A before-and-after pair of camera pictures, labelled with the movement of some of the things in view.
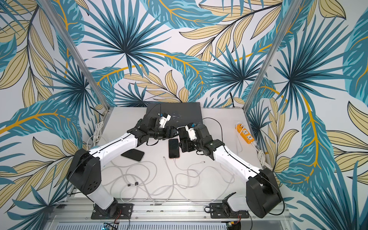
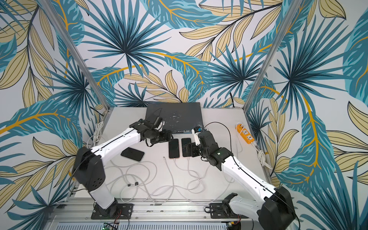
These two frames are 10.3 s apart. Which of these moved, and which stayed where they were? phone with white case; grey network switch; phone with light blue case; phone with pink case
Moved: phone with white case
Stayed: grey network switch; phone with light blue case; phone with pink case
